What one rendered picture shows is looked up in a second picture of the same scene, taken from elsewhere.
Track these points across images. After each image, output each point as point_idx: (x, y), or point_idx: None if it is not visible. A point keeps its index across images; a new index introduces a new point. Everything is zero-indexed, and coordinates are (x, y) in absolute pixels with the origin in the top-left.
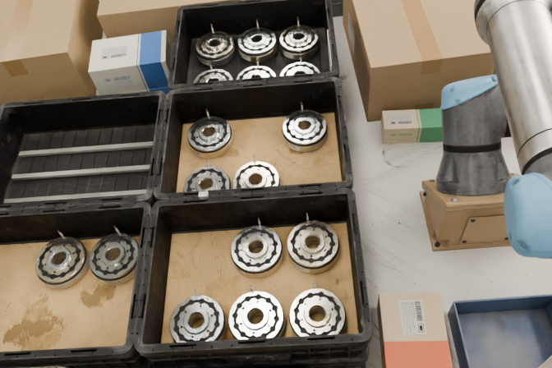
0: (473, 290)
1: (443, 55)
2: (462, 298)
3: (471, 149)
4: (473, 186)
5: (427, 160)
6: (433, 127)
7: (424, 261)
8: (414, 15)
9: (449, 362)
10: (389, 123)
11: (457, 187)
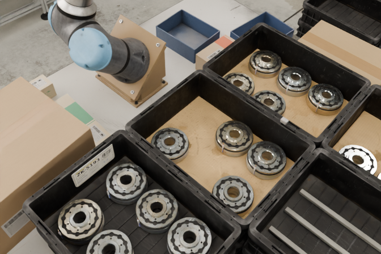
0: (173, 62)
1: (45, 98)
2: (181, 63)
3: (125, 43)
4: (142, 43)
5: (108, 118)
6: (88, 114)
7: (177, 84)
8: (5, 139)
9: (221, 37)
10: (104, 136)
11: (145, 51)
